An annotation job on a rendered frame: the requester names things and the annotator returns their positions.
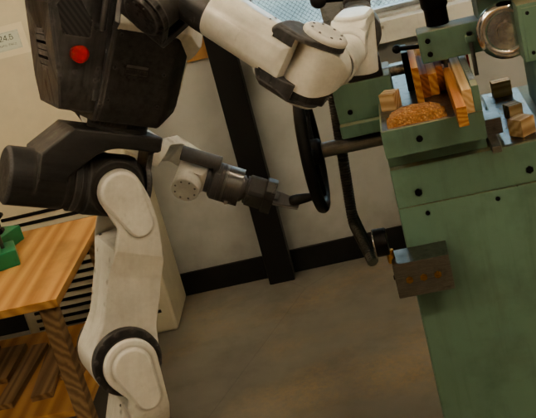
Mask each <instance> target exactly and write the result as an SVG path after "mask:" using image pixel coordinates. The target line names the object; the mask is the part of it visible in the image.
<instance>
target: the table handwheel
mask: <svg viewBox="0 0 536 418"><path fill-rule="evenodd" d="M293 116H294V124H295V134H296V139H297V144H298V148H299V152H300V159H301V163H302V167H303V170H304V174H305V180H306V183H307V186H308V189H309V194H310V196H311V199H312V201H313V203H314V206H315V208H316V209H317V211H318V212H320V213H326V212H327V211H328V210H329V209H330V190H329V179H328V174H327V168H326V164H325V159H324V158H327V157H331V156H335V155H339V154H343V153H350V152H354V151H358V150H362V149H366V148H373V147H377V146H382V145H383V141H382V137H381V132H376V133H373V134H365V135H362V136H358V137H353V138H350V139H335V140H331V141H327V142H323V143H321V140H320V136H319V130H318V127H317V124H316V120H315V117H314V112H313V110H312V109H301V108H298V107H295V106H293Z"/></svg>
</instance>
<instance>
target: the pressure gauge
mask: <svg viewBox="0 0 536 418"><path fill-rule="evenodd" d="M371 237H372V242H373V249H374V253H375V256H376V257H377V258H378V257H383V256H387V260H388V263H389V264H391V263H392V259H394V258H395V255H394V252H393V248H389V244H388V240H387V233H386V230H385V228H384V227H382V228H378V229H371Z"/></svg>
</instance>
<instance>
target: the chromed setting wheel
mask: <svg viewBox="0 0 536 418"><path fill-rule="evenodd" d="M475 34H476V39H477V41H478V43H479V45H480V47H481V49H482V50H483V51H484V52H485V53H487V54H488V55H490V56H493V57H494V58H498V59H510V58H514V57H516V56H519V55H520V49H519V41H518V36H517V31H516V26H515V20H514V10H513V6H512V2H511V0H503V1H499V2H495V3H493V4H491V5H490V6H488V7H487V8H486V9H485V10H484V11H483V12H482V13H481V15H480V17H479V19H478V22H477V24H476V29H475Z"/></svg>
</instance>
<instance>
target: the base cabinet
mask: <svg viewBox="0 0 536 418"><path fill-rule="evenodd" d="M398 211H399V216H400V219H401V223H402V230H403V235H404V238H405V242H406V246H407V248H408V247H413V246H417V245H425V244H430V243H434V242H438V241H446V247H447V250H448V255H449V259H450V263H451V270H452V274H453V279H454V283H455V288H454V289H447V290H442V291H437V292H433V293H429V294H420V295H417V301H418V304H419V309H420V312H421V319H422V323H423V328H424V331H425V335H426V342H427V346H428V350H429V353H430V358H431V365H432V368H433V372H434V377H435V380H436V387H437V391H438V395H439V399H440V403H441V409H442V414H443V418H536V181H534V182H526V183H522V184H518V185H514V186H510V187H502V188H498V189H494V190H489V191H485V192H477V193H473V194H469V195H464V196H461V197H453V198H449V199H445V200H440V201H436V202H428V203H424V204H420V205H415V206H411V207H404V208H398Z"/></svg>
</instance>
